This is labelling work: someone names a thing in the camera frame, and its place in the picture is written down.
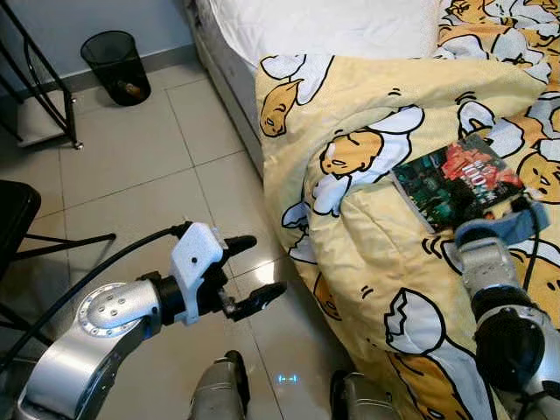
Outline black chair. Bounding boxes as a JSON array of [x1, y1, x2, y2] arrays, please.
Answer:
[[0, 179, 117, 347]]

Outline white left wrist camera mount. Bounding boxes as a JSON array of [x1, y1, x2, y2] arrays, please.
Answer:
[[169, 222, 227, 304]]

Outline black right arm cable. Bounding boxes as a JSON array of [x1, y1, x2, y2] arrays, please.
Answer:
[[510, 194, 545, 297]]

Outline black mesh waste bin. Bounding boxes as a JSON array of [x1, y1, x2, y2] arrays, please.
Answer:
[[80, 31, 151, 108]]

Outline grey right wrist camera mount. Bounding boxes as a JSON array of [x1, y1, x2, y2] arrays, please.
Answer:
[[455, 201, 550, 249]]

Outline grey robot right leg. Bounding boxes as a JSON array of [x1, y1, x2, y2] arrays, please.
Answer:
[[331, 369, 403, 420]]

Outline grey robot leg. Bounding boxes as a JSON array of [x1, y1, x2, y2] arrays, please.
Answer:
[[331, 369, 403, 420], [188, 350, 251, 420]]

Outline black metal rack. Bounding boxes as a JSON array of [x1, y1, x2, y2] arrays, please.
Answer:
[[0, 0, 85, 151]]

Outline yellow cartoon egg quilt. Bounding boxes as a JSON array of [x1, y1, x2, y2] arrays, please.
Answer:
[[256, 0, 560, 420]]

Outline grey robot left leg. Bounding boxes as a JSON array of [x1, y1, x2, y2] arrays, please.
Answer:
[[188, 350, 251, 420]]

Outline dark red-titled paperback book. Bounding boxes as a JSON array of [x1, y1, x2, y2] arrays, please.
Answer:
[[390, 133, 527, 235]]

